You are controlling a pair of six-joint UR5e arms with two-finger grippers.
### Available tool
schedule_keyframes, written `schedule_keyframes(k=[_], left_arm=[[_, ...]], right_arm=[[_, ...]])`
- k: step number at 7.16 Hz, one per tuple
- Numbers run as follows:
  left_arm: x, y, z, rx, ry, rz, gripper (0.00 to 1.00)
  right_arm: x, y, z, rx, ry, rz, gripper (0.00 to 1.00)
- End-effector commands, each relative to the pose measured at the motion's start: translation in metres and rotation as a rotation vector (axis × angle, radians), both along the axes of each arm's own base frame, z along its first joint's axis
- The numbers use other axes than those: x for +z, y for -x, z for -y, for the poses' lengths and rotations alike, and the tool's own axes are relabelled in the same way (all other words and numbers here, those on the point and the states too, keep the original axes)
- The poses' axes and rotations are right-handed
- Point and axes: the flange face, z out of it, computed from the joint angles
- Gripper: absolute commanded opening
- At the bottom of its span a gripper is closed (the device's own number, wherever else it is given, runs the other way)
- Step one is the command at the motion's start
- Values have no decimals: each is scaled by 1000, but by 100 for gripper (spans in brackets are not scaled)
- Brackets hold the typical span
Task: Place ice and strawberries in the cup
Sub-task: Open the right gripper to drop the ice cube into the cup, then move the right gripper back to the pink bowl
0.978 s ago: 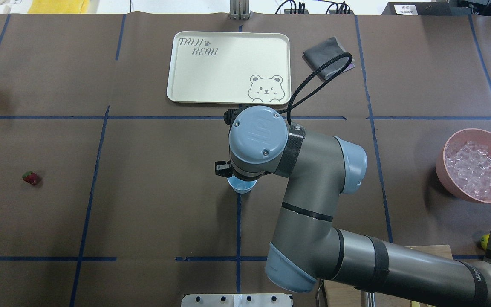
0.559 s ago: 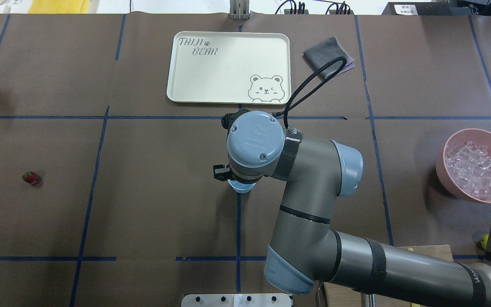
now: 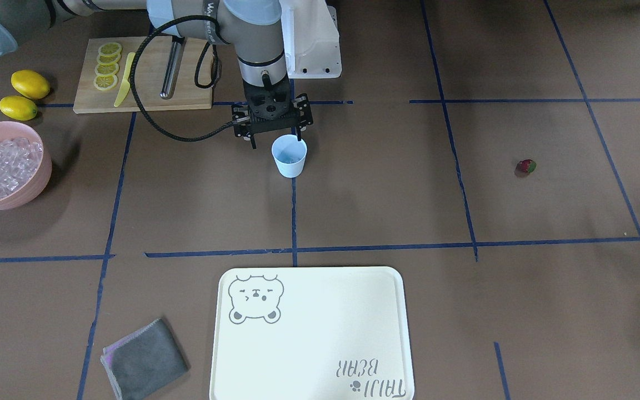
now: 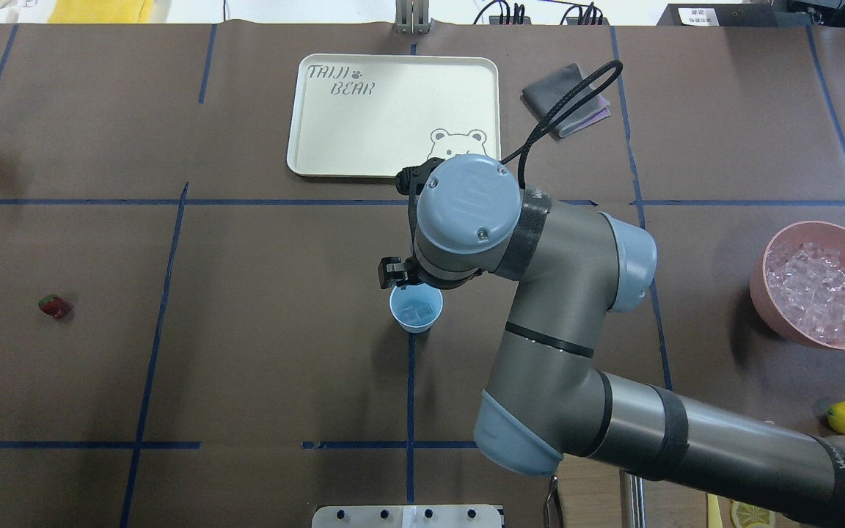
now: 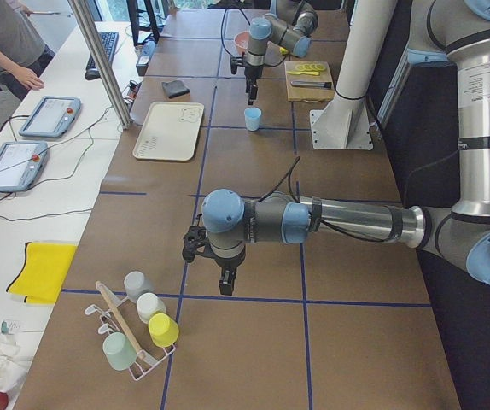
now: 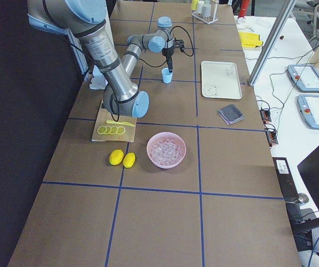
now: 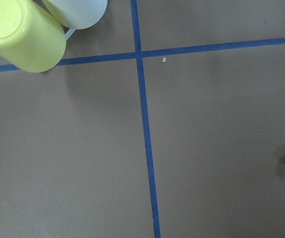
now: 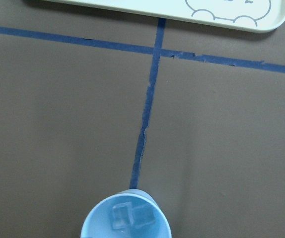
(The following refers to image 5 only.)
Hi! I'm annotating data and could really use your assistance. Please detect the yellow plastic knife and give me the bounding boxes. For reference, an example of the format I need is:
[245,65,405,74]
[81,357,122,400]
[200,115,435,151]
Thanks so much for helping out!
[286,70,320,77]

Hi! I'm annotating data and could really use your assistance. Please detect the white upturned cup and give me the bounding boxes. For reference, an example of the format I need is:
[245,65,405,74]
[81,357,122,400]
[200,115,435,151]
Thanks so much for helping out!
[136,292,166,325]

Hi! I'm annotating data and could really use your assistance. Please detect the steel handled knife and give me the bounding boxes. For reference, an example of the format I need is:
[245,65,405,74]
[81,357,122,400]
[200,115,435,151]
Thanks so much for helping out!
[290,80,332,90]

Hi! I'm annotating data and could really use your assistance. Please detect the cream bear serving tray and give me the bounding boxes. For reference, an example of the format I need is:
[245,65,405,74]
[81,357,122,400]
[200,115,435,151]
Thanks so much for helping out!
[132,102,204,161]

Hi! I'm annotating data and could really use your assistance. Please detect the yellow cloth on desk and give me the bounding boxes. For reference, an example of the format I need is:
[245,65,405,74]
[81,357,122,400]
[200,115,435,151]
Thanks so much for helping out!
[6,242,77,305]

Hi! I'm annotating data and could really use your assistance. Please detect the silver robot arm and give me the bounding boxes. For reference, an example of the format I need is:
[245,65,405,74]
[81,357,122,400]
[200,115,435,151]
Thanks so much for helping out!
[182,1,490,296]
[242,1,318,106]

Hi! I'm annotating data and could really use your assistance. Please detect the white wire cup rack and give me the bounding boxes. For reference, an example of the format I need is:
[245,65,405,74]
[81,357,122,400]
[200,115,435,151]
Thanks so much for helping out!
[84,281,177,382]

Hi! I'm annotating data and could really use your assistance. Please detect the teach pendant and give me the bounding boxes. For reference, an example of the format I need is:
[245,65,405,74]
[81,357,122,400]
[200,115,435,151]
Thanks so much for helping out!
[19,96,82,138]
[0,141,49,193]

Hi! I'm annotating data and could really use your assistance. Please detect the wooden cutting board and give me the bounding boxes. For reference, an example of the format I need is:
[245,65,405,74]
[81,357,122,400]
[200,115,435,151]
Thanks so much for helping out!
[284,61,335,102]

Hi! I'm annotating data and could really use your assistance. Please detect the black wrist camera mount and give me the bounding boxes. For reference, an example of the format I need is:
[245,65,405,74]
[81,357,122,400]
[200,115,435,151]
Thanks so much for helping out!
[230,55,247,75]
[182,225,211,263]

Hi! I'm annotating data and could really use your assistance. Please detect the grey upturned cup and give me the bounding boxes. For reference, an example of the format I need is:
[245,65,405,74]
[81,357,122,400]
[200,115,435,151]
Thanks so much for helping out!
[124,271,155,303]

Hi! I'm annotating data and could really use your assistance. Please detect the light blue plastic cup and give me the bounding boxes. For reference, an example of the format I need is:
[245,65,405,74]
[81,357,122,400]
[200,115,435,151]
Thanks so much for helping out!
[243,107,262,132]

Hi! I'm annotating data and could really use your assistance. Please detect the white camera mast pole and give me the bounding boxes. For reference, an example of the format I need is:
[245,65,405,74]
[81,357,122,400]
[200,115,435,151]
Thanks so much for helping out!
[310,0,397,150]

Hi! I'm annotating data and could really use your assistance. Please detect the lemon slices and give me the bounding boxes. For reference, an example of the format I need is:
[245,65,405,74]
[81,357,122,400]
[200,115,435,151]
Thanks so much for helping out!
[295,62,326,75]

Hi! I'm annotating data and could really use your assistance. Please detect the pink bowl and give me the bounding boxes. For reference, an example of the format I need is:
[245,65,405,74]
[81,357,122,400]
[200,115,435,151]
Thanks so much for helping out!
[233,31,249,56]

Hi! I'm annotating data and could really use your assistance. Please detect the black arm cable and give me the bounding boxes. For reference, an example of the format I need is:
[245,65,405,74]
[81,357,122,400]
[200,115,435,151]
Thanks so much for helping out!
[219,5,289,69]

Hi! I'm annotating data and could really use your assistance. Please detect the person at desk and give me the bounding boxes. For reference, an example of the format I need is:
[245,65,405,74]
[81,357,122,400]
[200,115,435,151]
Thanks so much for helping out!
[0,1,55,100]

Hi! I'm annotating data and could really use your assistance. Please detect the grey folded cloth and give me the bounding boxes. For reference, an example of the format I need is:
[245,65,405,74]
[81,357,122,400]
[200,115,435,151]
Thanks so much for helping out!
[161,79,190,99]

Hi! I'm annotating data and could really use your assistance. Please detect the yellow upturned cup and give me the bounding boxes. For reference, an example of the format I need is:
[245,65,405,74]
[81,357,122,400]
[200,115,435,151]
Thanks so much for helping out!
[148,313,179,348]

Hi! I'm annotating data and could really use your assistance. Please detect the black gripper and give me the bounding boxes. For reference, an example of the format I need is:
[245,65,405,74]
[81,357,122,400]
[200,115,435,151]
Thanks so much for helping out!
[209,240,246,295]
[244,62,263,105]

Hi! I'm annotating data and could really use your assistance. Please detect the black keyboard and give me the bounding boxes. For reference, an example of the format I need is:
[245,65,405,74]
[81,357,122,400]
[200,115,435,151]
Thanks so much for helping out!
[85,32,119,80]

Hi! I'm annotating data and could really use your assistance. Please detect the mint green upturned cup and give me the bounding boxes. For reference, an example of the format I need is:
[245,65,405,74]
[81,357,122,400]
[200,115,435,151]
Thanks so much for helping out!
[102,332,137,371]

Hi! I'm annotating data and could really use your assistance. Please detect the far teach pendant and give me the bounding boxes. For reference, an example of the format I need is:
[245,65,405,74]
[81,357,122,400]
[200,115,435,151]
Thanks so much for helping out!
[19,96,82,138]

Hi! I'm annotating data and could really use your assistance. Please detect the near teach pendant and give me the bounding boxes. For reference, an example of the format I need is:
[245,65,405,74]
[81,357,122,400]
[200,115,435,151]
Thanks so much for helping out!
[0,141,49,193]

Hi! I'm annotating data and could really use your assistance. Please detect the aluminium frame post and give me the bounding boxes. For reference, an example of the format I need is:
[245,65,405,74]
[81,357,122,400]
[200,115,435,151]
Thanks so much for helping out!
[68,0,132,130]

